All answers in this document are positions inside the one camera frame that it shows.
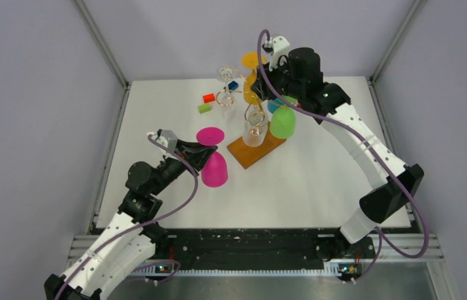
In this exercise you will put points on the blue plastic wine glass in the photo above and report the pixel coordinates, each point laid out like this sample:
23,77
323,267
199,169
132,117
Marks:
274,104

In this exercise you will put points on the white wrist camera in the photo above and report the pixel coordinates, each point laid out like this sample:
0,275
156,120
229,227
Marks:
276,47
165,140

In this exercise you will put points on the yellow plastic wine glass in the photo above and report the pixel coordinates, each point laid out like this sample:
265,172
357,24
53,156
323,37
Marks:
250,62

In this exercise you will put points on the blue toy brick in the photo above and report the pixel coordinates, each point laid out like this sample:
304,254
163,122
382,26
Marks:
233,85

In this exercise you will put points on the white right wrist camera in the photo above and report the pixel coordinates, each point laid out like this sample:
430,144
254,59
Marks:
276,47

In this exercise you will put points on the pink plastic wine glass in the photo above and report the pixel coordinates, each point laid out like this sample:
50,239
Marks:
215,171

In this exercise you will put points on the clear tall wine glass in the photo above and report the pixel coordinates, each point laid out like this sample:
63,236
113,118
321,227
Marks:
225,98

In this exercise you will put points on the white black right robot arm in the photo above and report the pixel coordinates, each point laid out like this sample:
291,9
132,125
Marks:
295,75

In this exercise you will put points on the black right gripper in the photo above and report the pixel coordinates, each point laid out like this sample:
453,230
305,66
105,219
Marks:
262,87

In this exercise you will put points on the green plastic wine glass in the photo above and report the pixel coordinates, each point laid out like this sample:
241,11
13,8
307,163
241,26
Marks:
283,122

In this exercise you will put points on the clear glass tumbler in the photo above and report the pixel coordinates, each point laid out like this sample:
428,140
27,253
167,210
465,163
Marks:
256,127

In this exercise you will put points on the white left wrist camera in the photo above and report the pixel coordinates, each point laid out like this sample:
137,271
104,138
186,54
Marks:
165,140

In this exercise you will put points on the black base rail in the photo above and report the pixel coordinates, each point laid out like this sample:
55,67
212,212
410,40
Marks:
273,250

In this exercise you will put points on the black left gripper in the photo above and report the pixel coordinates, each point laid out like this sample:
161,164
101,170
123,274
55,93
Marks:
194,153

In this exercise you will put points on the light green toy block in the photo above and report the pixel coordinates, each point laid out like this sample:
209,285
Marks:
204,108

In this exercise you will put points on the orange red toy block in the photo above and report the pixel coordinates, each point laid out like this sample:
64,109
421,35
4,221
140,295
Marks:
208,98

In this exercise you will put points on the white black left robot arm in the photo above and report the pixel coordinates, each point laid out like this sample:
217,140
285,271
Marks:
133,234

